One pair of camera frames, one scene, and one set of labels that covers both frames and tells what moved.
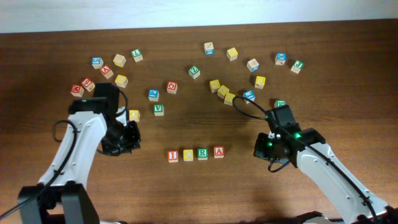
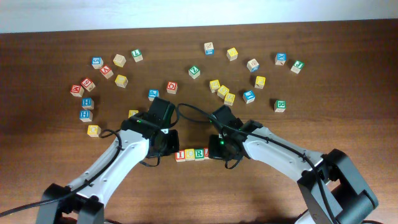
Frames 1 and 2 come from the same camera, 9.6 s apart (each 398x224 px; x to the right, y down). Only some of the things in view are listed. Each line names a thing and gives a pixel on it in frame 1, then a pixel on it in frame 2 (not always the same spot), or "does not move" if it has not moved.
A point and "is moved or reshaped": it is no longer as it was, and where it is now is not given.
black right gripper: (259, 149) to (214, 152)
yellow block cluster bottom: (229, 99) does not move
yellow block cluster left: (214, 85) does not move
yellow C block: (188, 155) does not move
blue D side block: (252, 65) does not move
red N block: (106, 71) does not move
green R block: (280, 102) does not move
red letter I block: (173, 156) is moved or reshaped
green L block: (137, 55) does not move
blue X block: (280, 58) does not move
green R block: (203, 154) is moved or reshaped
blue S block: (97, 62) does not move
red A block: (219, 152) is moved or reshaped
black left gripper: (132, 134) to (174, 145)
